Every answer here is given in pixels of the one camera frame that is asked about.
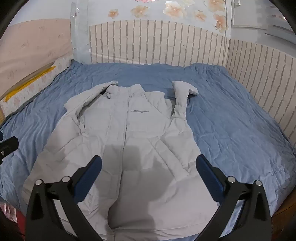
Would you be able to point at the blue bed sheet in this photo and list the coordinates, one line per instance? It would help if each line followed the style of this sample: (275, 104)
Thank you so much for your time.
(231, 115)

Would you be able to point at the yellow strip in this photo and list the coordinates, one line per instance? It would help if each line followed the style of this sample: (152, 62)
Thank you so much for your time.
(30, 84)

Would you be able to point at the wooden bed frame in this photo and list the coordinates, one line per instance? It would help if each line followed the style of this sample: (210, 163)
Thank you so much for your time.
(284, 213)

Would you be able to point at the white door panel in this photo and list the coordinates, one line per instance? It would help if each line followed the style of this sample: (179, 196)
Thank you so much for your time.
(254, 18)

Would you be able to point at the red cloth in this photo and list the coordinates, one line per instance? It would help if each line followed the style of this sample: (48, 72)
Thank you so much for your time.
(13, 221)

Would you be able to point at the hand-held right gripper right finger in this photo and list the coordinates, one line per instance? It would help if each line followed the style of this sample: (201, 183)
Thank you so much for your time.
(208, 176)

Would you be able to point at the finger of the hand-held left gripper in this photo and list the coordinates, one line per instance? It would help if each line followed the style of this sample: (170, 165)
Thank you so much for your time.
(9, 146)

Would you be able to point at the floral patterned mattress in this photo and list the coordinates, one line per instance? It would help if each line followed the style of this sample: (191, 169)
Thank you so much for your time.
(34, 87)

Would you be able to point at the light grey padded jacket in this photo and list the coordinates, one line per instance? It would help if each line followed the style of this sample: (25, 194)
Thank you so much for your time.
(138, 129)

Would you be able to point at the clear plastic sheet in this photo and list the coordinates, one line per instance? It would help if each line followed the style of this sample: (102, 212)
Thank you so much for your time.
(79, 34)

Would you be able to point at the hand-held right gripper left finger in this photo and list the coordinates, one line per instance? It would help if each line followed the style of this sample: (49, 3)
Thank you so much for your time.
(90, 173)

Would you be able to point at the pink wooden board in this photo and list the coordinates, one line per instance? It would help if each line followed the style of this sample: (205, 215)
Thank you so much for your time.
(30, 46)

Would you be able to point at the brick pattern wall padding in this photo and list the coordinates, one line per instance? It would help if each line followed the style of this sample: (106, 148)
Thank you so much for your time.
(161, 41)

